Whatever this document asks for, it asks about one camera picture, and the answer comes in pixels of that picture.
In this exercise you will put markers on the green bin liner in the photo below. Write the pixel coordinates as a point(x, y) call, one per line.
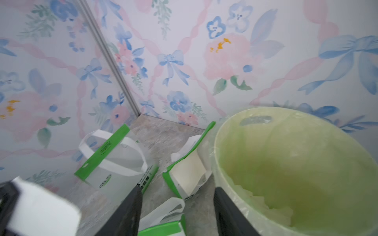
point(295, 171)

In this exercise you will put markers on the cream trash bin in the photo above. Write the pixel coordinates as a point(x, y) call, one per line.
point(295, 177)

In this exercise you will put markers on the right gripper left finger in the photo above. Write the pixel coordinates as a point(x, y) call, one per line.
point(125, 220)

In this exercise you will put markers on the left aluminium corner post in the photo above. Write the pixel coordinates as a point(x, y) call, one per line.
point(84, 9)

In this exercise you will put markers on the green white bag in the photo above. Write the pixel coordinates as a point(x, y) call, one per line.
point(115, 163)
point(167, 219)
point(199, 143)

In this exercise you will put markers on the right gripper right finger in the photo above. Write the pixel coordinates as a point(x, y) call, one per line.
point(230, 220)

